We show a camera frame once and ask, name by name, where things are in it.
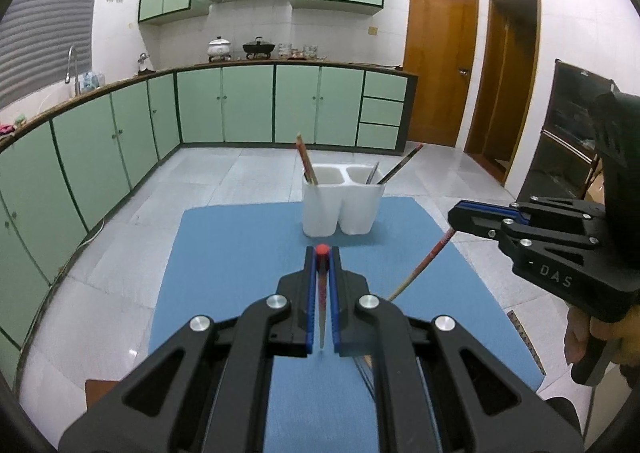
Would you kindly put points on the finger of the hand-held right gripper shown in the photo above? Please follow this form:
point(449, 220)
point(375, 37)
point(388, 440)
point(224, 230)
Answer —
point(530, 263)
point(590, 217)

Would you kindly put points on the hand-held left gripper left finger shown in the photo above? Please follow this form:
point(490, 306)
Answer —
point(313, 313)

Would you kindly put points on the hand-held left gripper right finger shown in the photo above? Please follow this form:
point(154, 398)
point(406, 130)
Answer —
point(336, 323)

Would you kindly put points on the red capped brown chopstick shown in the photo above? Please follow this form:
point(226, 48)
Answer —
point(323, 283)

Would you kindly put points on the white utensil holder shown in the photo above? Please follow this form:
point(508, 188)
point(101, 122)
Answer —
point(320, 213)

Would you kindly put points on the red patterned chopstick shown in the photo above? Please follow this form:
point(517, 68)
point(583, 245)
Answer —
point(425, 260)

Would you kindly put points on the grey chopstick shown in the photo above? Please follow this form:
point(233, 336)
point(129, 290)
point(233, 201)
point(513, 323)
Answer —
point(372, 174)

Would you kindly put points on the person's right hand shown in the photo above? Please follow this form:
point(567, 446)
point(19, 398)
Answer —
point(577, 333)

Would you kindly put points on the black glass display cabinet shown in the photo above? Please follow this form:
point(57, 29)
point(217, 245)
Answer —
point(565, 108)

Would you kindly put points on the blue tablecloth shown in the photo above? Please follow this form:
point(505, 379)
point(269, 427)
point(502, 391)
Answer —
point(225, 283)

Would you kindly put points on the green base cabinets with drawers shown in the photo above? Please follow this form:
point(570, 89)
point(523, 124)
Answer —
point(250, 103)

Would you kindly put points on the closed wooden door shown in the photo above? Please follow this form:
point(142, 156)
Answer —
point(435, 58)

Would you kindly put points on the brown wooden stool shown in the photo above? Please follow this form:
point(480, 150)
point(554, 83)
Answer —
point(97, 390)

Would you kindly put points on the glass jar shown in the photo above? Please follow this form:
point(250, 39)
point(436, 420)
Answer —
point(310, 52)
point(285, 50)

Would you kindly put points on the black cooking pot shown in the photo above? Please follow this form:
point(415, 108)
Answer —
point(258, 49)

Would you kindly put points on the long green base cabinets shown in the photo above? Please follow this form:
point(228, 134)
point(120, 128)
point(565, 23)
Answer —
point(85, 153)

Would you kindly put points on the white cooking pot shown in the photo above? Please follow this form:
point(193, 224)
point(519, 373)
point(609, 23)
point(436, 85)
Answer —
point(219, 49)

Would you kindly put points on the white kettle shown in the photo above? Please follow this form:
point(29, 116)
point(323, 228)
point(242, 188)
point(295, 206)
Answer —
point(144, 64)

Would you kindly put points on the pale teal container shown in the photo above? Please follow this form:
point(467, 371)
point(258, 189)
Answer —
point(91, 83)

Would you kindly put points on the metal kitchen faucet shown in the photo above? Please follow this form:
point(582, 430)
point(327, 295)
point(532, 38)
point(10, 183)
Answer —
point(68, 63)

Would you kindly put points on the red cloth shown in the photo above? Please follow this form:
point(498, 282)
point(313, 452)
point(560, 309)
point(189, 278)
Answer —
point(6, 129)

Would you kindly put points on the grey window blind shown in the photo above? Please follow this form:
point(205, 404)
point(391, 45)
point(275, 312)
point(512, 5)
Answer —
point(40, 23)

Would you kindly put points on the open wooden door frame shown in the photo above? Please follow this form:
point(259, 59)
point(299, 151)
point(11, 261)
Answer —
point(525, 83)

